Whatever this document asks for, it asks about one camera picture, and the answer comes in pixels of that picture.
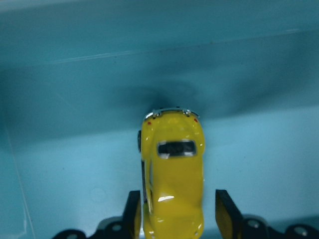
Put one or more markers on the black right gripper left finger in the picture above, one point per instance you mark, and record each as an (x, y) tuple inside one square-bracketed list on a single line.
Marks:
[(132, 215)]

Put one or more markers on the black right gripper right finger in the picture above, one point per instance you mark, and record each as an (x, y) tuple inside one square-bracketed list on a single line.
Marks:
[(228, 217)]

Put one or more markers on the yellow toy beetle car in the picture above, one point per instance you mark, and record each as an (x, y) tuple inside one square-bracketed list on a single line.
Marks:
[(172, 144)]

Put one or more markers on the light blue plastic bin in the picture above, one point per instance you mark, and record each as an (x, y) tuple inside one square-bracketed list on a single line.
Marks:
[(77, 78)]

